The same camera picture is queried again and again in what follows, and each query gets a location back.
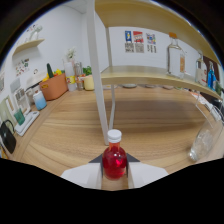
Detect small red liquid bottle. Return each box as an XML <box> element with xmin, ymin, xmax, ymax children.
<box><xmin>101</xmin><ymin>129</ymin><xmax>128</xmax><ymax>180</ymax></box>

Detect green cup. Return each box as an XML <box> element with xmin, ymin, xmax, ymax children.
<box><xmin>13</xmin><ymin>109</ymin><xmax>26</xmax><ymax>126</ymax></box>

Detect clear drinking glass with ice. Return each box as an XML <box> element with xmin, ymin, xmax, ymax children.
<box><xmin>188</xmin><ymin>106</ymin><xmax>224</xmax><ymax>163</ymax></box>

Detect white tray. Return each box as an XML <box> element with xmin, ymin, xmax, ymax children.
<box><xmin>14</xmin><ymin>110</ymin><xmax>40</xmax><ymax>137</ymax></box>

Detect black bag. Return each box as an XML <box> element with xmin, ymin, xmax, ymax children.
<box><xmin>0</xmin><ymin>119</ymin><xmax>18</xmax><ymax>154</ymax></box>

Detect white and blue jar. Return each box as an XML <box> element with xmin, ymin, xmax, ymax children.
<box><xmin>32</xmin><ymin>90</ymin><xmax>48</xmax><ymax>111</ymax></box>

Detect white bowl with blue rim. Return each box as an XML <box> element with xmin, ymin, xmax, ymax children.
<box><xmin>121</xmin><ymin>83</ymin><xmax>138</xmax><ymax>89</ymax></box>

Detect orange storage basket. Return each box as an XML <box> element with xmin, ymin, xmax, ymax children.
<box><xmin>39</xmin><ymin>73</ymin><xmax>69</xmax><ymax>102</ymax></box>

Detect two-tier wooden shelf rack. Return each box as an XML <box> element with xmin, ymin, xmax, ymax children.
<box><xmin>85</xmin><ymin>0</ymin><xmax>224</xmax><ymax>146</ymax></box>

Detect metal shaker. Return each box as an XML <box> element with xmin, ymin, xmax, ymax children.
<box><xmin>74</xmin><ymin>61</ymin><xmax>84</xmax><ymax>91</ymax></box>

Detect white pot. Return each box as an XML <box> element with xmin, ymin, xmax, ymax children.
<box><xmin>25</xmin><ymin>73</ymin><xmax>44</xmax><ymax>89</ymax></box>

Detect green toy cucumber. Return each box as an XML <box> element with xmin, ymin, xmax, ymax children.
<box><xmin>46</xmin><ymin>63</ymin><xmax>55</xmax><ymax>79</ymax></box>

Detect glass jar of limes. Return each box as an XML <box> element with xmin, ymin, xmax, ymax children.
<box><xmin>214</xmin><ymin>79</ymin><xmax>224</xmax><ymax>96</ymax></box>

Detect clear bottle with red label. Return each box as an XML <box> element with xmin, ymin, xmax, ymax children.
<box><xmin>195</xmin><ymin>49</ymin><xmax>208</xmax><ymax>86</ymax></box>

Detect clear bottle with orange label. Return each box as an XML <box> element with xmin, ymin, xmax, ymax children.
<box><xmin>166</xmin><ymin>32</ymin><xmax>187</xmax><ymax>80</ymax></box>

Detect white flower bouquet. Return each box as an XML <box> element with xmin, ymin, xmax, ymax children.
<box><xmin>65</xmin><ymin>46</ymin><xmax>78</xmax><ymax>63</ymax></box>

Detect white figurine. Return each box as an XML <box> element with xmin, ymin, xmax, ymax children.
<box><xmin>28</xmin><ymin>23</ymin><xmax>44</xmax><ymax>42</ymax></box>

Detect multicolour wall poster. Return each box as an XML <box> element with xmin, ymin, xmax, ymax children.
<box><xmin>145</xmin><ymin>33</ymin><xmax>157</xmax><ymax>54</ymax></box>

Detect red wall poster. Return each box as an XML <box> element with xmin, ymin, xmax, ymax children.
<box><xmin>132</xmin><ymin>30</ymin><xmax>145</xmax><ymax>54</ymax></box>

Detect blue wall poster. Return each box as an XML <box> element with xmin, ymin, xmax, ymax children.
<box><xmin>124</xmin><ymin>30</ymin><xmax>133</xmax><ymax>53</ymax></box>

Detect wooden wall shelf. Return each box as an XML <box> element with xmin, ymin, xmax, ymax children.
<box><xmin>12</xmin><ymin>38</ymin><xmax>46</xmax><ymax>56</ymax></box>

